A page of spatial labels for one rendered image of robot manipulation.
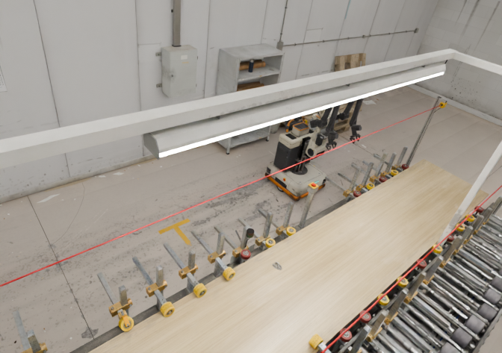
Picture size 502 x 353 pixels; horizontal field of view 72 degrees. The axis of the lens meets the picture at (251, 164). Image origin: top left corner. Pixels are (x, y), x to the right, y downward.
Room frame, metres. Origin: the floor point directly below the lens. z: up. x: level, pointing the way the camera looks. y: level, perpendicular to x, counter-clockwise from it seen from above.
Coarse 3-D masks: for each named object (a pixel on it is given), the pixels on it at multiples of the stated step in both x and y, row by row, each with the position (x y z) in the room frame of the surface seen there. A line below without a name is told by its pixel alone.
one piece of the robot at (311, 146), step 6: (318, 114) 3.98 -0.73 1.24; (324, 126) 3.92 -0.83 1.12; (318, 132) 3.91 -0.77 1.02; (312, 138) 3.95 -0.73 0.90; (312, 144) 3.90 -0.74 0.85; (324, 144) 4.02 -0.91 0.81; (306, 150) 3.95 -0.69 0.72; (312, 150) 3.88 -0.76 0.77; (318, 150) 3.87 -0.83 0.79; (324, 150) 3.99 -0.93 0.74; (312, 156) 3.87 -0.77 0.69
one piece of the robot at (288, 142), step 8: (304, 120) 4.38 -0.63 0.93; (280, 136) 4.09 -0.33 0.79; (288, 136) 4.08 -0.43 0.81; (296, 136) 4.11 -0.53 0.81; (304, 136) 4.15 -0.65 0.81; (280, 144) 4.07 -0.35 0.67; (288, 144) 3.97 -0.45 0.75; (296, 144) 4.00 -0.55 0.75; (304, 144) 4.06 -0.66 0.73; (280, 152) 4.05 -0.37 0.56; (288, 152) 3.95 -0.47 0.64; (296, 152) 4.04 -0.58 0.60; (280, 160) 4.02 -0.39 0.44; (288, 160) 3.95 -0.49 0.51; (296, 160) 4.01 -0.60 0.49; (280, 168) 4.00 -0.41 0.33; (288, 168) 3.98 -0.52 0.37; (296, 168) 3.99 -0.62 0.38
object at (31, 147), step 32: (384, 64) 2.18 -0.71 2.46; (416, 64) 2.40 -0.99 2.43; (480, 64) 2.68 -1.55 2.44; (224, 96) 1.33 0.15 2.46; (256, 96) 1.39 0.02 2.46; (288, 96) 1.53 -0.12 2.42; (64, 128) 0.90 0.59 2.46; (96, 128) 0.93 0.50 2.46; (128, 128) 0.99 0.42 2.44; (160, 128) 1.07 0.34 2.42; (0, 160) 0.73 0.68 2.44; (32, 160) 0.78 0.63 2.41; (448, 224) 2.41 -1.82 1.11
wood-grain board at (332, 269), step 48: (384, 192) 3.04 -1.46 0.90; (432, 192) 3.18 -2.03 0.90; (480, 192) 3.35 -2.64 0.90; (288, 240) 2.11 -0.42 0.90; (336, 240) 2.20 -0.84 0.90; (384, 240) 2.30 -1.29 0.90; (432, 240) 2.40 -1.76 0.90; (240, 288) 1.56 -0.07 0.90; (288, 288) 1.63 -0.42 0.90; (336, 288) 1.70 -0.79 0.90; (384, 288) 1.77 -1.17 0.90; (144, 336) 1.11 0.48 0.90; (192, 336) 1.16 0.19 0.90; (240, 336) 1.21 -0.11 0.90; (288, 336) 1.26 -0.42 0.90
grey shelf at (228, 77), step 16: (224, 48) 4.99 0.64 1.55; (240, 48) 5.11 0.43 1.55; (256, 48) 5.24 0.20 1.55; (272, 48) 5.37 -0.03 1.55; (224, 64) 4.83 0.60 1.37; (272, 64) 5.41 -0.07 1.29; (224, 80) 4.81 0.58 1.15; (240, 80) 4.68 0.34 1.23; (256, 80) 5.51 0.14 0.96; (272, 80) 5.37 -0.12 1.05; (224, 144) 4.70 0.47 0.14; (240, 144) 4.82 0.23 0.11
